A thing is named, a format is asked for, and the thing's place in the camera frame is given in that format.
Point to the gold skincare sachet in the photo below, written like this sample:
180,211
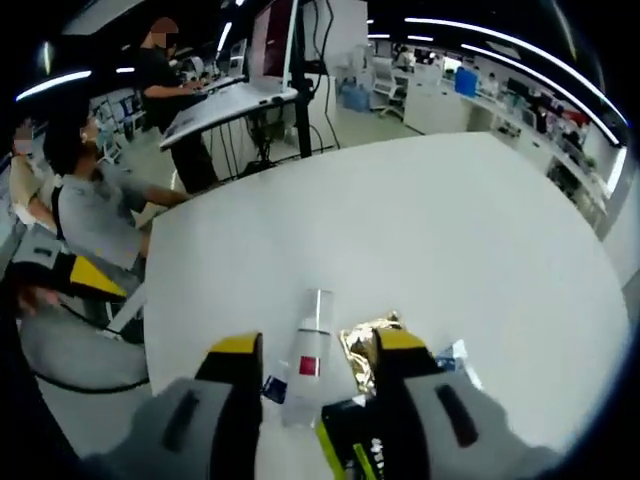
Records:
357,360

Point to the blue water jugs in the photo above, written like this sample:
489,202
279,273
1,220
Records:
356,97

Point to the clear skincare sachet blue label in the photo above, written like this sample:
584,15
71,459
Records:
275,389

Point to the white standing desk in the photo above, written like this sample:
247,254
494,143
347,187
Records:
230,107

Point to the computer monitor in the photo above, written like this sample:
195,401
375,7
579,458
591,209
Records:
270,45

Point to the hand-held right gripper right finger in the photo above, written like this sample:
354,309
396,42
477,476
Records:
425,365

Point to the grey chair seat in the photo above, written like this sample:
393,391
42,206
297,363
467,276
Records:
75,350

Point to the white office counter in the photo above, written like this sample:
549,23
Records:
440,107

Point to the green black skincare sachet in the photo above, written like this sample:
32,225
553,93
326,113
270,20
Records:
345,425

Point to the ceiling light strip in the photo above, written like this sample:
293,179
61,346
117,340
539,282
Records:
525,47
550,82

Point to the white office chair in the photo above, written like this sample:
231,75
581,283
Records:
390,85

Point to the black stand pole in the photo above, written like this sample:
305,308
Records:
302,100

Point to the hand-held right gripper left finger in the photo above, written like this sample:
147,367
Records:
235,400

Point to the person's left hand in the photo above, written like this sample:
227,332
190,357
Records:
37,304

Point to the small skincare bottle red label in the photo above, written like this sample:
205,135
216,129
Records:
310,350

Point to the blue container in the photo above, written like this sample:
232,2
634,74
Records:
466,81

